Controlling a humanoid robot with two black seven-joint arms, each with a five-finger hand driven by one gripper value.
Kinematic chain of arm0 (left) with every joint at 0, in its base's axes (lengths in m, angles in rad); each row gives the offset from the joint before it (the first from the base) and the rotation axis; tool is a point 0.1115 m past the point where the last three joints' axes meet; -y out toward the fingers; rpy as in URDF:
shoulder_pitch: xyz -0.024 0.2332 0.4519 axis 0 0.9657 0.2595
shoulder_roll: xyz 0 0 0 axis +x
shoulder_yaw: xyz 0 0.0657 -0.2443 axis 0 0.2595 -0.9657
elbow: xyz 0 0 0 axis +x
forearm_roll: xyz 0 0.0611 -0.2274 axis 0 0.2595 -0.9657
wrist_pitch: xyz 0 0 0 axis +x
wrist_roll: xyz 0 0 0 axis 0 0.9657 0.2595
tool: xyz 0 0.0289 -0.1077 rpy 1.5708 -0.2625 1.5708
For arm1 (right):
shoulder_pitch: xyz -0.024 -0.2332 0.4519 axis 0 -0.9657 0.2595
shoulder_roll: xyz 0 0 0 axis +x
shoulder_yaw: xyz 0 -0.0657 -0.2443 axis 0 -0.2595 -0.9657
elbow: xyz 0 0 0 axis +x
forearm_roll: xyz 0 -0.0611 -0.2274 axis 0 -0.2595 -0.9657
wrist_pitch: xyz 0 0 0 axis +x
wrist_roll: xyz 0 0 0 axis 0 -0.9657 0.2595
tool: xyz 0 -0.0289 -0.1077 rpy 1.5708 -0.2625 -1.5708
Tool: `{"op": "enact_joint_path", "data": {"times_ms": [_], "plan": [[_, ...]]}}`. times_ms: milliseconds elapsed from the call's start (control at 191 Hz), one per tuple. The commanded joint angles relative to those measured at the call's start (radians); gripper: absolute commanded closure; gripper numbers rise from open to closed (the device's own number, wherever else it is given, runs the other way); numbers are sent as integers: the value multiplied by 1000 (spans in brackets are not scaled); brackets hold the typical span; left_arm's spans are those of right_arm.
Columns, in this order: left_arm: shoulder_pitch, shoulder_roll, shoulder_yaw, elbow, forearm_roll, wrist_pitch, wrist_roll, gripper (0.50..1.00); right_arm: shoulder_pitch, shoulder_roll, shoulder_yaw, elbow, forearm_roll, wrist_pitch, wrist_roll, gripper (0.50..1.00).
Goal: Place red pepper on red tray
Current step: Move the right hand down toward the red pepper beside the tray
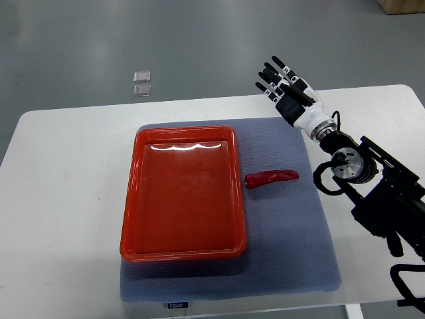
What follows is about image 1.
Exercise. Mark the upper silver floor plate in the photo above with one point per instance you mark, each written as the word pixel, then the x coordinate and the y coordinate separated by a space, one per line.
pixel 142 76

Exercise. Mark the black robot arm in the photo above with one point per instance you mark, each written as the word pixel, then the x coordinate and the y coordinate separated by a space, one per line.
pixel 387 196

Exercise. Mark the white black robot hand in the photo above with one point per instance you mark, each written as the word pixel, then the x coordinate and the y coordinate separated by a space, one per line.
pixel 300 107

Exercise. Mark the blue-grey mesh mat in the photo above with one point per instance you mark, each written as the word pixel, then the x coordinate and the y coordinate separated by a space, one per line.
pixel 289 247

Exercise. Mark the red pepper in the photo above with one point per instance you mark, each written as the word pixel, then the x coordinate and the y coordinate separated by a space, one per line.
pixel 254 180

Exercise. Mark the black table label tag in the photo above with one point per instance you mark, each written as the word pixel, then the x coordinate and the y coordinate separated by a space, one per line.
pixel 178 305

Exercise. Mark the red plastic tray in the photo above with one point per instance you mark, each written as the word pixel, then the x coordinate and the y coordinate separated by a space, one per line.
pixel 184 196

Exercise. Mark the cardboard box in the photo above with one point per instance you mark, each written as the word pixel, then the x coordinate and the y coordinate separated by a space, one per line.
pixel 395 7

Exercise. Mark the white table leg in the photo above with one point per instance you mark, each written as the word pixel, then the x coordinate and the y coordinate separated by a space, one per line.
pixel 353 311

